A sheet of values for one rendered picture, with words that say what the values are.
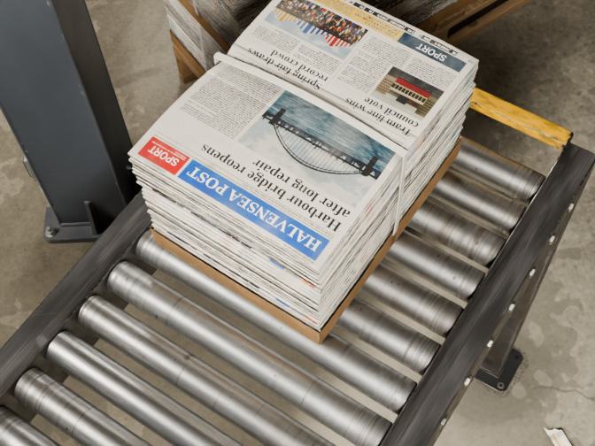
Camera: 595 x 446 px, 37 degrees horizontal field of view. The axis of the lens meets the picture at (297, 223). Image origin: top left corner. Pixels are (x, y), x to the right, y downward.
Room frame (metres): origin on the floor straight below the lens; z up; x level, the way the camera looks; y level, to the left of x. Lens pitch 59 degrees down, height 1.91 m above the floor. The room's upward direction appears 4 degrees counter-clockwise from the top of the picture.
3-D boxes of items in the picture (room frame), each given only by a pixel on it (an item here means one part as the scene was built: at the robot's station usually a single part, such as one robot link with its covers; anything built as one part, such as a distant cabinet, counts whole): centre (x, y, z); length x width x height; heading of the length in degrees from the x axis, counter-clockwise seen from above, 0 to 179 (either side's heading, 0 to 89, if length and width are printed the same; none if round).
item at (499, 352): (0.74, -0.42, 0.34); 0.06 x 0.06 x 0.68; 53
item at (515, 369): (0.74, -0.42, 0.01); 0.14 x 0.13 x 0.01; 53
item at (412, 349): (0.58, 0.01, 0.77); 0.47 x 0.05 x 0.05; 53
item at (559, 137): (0.90, -0.24, 0.81); 0.43 x 0.03 x 0.02; 53
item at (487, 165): (0.84, -0.19, 0.77); 0.47 x 0.05 x 0.05; 53
